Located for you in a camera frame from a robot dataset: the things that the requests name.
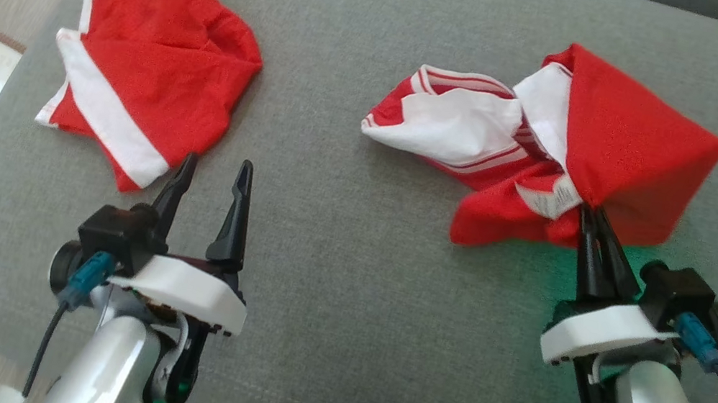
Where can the large grey sofa seat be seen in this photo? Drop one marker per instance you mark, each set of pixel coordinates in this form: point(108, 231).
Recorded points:
point(337, 242)

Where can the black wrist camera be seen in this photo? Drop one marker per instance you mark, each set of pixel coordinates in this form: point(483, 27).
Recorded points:
point(676, 291)
point(117, 230)

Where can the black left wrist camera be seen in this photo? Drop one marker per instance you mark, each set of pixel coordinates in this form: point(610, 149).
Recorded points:
point(117, 230)

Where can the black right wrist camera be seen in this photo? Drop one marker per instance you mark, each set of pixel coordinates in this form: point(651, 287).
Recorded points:
point(676, 291)

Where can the red shorts with white stripe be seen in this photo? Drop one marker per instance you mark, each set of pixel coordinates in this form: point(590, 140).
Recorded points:
point(155, 65)

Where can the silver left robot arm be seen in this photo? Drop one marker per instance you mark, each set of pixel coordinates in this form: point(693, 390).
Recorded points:
point(106, 363)

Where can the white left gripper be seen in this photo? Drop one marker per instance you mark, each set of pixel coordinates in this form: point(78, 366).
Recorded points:
point(191, 286)

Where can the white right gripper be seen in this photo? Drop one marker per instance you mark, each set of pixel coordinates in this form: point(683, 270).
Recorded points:
point(600, 329)

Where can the red and white jersey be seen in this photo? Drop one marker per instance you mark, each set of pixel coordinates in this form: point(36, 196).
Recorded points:
point(631, 145)

